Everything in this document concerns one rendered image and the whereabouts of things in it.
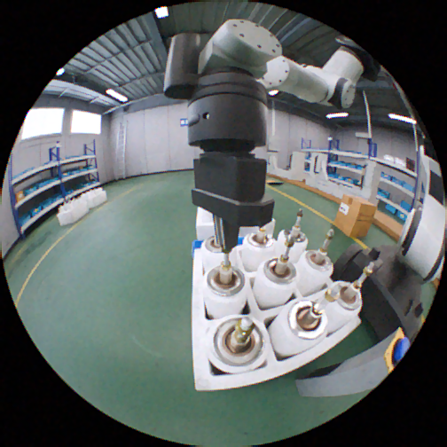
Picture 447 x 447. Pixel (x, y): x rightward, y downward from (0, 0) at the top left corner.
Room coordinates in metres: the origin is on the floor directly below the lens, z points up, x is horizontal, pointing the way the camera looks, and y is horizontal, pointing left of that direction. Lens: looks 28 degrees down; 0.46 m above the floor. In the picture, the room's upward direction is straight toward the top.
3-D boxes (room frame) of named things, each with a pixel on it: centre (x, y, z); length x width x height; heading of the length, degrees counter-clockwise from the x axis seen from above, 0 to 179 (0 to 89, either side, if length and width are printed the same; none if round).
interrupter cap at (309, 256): (0.19, -0.24, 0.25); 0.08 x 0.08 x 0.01
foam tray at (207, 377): (0.18, -0.12, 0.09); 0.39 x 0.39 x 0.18; 8
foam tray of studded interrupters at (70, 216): (1.02, 2.17, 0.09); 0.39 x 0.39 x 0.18; 15
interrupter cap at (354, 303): (0.08, -0.25, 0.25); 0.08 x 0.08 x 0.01
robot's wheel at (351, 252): (0.28, -0.57, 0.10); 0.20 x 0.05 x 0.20; 98
